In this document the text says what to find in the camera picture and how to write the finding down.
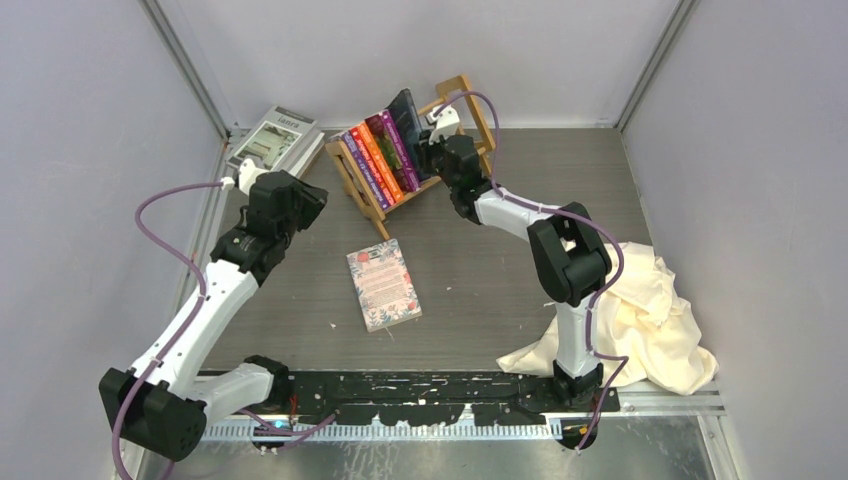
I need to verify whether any blue Nineteen Eighty-Four book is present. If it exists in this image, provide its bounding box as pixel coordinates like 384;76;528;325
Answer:
387;88;430;183

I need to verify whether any purple 52-Storey Treehouse book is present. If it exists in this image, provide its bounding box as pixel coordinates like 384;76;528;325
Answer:
331;131;392;211

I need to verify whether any magenta paperback book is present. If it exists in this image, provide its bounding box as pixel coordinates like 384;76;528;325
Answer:
365;109;421;194

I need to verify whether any red Treehouse book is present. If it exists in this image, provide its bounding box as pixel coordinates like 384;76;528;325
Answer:
345;128;394;211

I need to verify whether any orange 78-Storey Treehouse book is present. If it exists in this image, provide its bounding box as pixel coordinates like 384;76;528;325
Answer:
356;122;403;206

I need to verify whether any floral Louisa May Alcott book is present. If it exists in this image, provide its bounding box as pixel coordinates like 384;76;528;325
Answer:
346;238;422;333

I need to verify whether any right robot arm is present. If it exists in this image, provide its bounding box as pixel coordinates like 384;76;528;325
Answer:
415;132;612;411

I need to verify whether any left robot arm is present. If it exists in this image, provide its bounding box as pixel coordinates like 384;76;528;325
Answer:
98;171;328;462

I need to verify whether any stack of grey magazines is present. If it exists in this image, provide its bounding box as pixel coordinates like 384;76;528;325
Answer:
226;106;325;178

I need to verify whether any wooden book rack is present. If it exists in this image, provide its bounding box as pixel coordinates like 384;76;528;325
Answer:
325;74;499;241

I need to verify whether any cream cloth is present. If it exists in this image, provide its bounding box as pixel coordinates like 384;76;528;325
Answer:
496;241;720;397

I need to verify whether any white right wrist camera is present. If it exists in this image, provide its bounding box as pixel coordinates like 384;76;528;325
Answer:
425;105;460;144

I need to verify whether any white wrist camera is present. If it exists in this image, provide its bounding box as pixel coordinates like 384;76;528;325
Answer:
425;105;460;144
220;158;268;196

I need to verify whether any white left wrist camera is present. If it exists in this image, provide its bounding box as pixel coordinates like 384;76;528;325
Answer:
220;158;268;196

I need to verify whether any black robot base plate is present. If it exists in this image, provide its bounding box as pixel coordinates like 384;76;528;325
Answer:
227;354;621;429

